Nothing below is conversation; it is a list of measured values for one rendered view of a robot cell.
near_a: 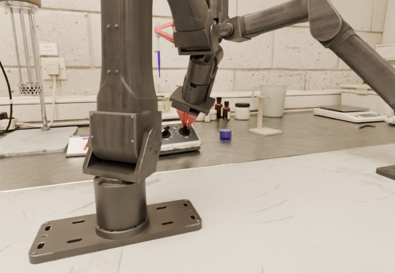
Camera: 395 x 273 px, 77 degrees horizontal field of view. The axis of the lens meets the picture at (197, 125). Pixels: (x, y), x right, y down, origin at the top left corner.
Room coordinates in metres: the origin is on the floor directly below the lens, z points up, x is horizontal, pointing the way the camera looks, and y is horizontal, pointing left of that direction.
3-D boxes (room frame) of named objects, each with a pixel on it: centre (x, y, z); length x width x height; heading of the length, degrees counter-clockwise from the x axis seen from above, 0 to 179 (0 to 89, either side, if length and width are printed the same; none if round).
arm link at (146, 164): (0.31, 0.10, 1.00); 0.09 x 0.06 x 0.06; 69
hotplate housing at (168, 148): (0.72, 0.09, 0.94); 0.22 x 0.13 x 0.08; 25
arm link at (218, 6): (0.79, -0.07, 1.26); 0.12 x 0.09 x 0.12; 52
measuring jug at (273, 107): (1.22, -0.35, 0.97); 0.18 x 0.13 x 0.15; 96
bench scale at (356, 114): (1.17, -0.71, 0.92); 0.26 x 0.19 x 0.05; 17
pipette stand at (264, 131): (0.86, -0.24, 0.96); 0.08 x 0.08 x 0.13; 30
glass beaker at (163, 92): (0.74, 0.11, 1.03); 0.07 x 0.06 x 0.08; 114
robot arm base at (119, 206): (0.30, 0.10, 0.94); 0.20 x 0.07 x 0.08; 109
